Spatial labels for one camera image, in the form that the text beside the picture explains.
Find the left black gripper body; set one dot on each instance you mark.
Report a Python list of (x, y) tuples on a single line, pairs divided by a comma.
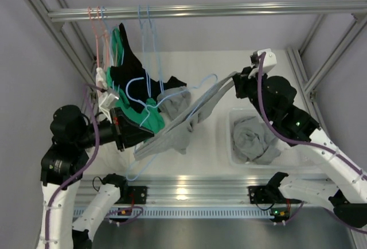
[(109, 132)]

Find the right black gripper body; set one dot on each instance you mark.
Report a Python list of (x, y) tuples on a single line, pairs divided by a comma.
[(249, 88)]

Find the gray tank top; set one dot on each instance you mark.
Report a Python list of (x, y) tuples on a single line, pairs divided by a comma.
[(176, 135), (254, 142)]

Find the light blue wire hanger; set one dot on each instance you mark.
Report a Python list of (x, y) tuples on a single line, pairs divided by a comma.
[(144, 63)]

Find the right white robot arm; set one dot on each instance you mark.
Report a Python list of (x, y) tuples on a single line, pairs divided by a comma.
[(345, 196)]

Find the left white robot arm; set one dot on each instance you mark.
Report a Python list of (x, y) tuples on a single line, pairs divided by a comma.
[(61, 175)]

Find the green garment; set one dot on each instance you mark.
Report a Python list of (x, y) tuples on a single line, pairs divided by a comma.
[(149, 117)]

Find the black garment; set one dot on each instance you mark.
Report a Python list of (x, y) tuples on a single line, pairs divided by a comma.
[(132, 68)]

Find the large white garment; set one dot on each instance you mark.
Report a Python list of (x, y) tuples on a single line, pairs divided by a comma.
[(109, 157)]

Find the clear plastic basket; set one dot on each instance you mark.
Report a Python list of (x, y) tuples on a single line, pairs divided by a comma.
[(289, 158)]

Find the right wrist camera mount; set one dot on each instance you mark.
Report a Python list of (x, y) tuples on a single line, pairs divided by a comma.
[(268, 59)]

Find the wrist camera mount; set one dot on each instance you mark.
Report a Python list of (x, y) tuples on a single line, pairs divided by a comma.
[(107, 101), (268, 59)]

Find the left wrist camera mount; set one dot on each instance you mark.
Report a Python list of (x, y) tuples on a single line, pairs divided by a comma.
[(107, 101)]

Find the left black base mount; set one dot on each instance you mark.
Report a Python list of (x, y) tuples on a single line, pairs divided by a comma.
[(136, 195)]

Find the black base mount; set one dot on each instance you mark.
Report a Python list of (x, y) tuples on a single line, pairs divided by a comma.
[(136, 195), (258, 195)]

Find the perforated cable duct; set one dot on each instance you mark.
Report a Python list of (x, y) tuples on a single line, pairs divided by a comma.
[(190, 213)]

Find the front aluminium rail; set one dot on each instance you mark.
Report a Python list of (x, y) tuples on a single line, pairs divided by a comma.
[(198, 191)]

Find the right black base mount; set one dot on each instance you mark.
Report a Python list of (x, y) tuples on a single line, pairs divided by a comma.
[(258, 195)]

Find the pink wire hanger outer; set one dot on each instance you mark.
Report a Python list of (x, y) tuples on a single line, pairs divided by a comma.
[(96, 45)]

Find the aluminium hanging rail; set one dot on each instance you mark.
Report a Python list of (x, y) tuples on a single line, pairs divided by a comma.
[(212, 10)]

